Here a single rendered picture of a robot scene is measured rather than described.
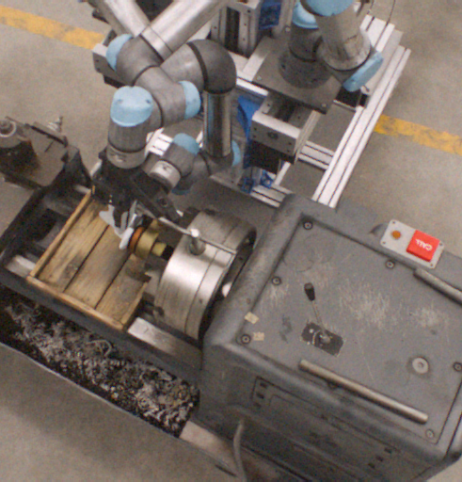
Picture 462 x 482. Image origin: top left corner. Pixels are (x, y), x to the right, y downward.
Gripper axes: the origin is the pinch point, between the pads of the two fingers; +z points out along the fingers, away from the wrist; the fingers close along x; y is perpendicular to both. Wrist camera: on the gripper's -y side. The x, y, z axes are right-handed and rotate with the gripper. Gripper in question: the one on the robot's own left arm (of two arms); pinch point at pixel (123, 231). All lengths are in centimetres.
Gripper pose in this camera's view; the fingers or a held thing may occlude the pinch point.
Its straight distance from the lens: 170.6
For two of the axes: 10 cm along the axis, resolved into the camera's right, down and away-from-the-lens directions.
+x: -4.3, 5.9, -6.8
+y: -8.8, -4.4, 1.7
